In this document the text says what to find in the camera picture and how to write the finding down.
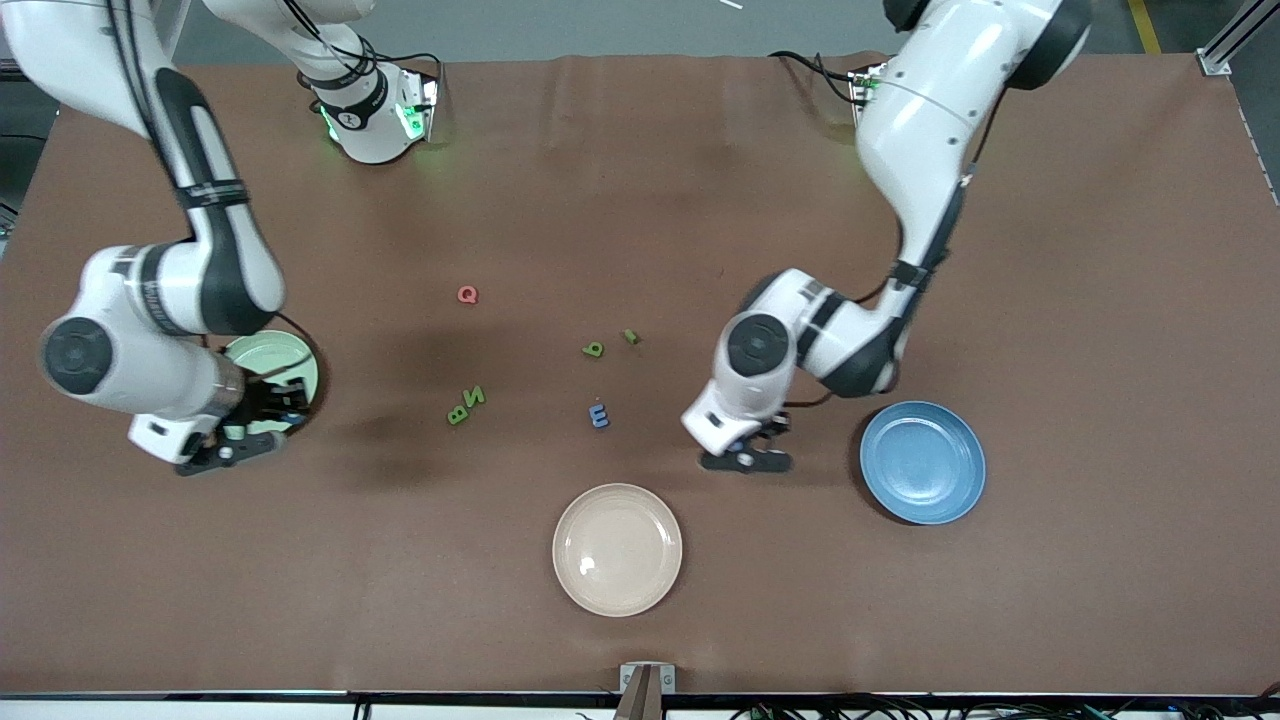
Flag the green round plate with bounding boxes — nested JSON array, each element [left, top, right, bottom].
[[222, 330, 320, 438]]

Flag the blue round plate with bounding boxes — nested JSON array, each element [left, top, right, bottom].
[[860, 401, 987, 526]]

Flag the beige round plate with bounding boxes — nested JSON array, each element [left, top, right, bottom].
[[552, 483, 684, 618]]

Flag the brown table cover sheet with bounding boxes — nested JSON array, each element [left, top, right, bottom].
[[0, 52, 1280, 696]]

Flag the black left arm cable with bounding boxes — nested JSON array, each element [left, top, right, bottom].
[[780, 85, 1001, 411]]

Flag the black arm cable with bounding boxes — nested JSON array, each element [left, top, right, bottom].
[[100, 0, 326, 386], [780, 85, 1001, 411]]

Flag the metal table edge bracket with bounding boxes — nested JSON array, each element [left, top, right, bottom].
[[618, 662, 677, 720]]

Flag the white table edge rail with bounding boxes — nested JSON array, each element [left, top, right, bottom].
[[0, 692, 1280, 720]]

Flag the black right base cable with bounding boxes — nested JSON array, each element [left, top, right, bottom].
[[375, 48, 443, 86]]

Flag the black base cable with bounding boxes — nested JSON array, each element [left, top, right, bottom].
[[375, 48, 443, 86], [768, 48, 866, 106]]

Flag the black left base cable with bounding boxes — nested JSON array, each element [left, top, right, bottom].
[[768, 48, 866, 106]]

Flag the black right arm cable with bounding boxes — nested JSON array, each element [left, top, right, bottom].
[[100, 0, 326, 386]]

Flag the aluminium frame post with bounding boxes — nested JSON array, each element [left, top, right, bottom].
[[1198, 0, 1280, 79]]

